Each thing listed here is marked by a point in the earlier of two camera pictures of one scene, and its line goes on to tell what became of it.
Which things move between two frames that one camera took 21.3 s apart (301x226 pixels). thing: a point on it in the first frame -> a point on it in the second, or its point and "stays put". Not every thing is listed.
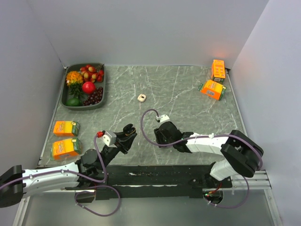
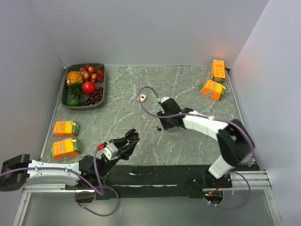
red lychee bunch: (92, 74) stays put
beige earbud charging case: (141, 97) stays put
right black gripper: (158, 135) -> (166, 125)
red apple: (88, 87) stays put
